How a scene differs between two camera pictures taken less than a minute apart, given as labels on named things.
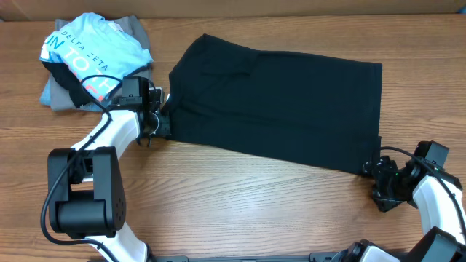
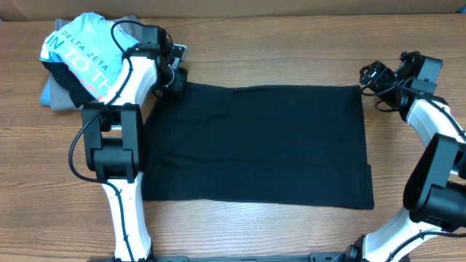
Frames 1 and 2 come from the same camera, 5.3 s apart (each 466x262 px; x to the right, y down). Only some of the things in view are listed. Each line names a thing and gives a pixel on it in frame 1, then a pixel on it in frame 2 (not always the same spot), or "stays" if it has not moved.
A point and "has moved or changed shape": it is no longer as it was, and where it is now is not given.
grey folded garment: [60, 100] stays
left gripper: [147, 135] to [182, 73]
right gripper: [378, 168] to [383, 71]
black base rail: [312, 257] stays
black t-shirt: [309, 110] has moved or changed shape
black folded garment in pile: [67, 79] stays
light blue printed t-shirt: [91, 45] stays
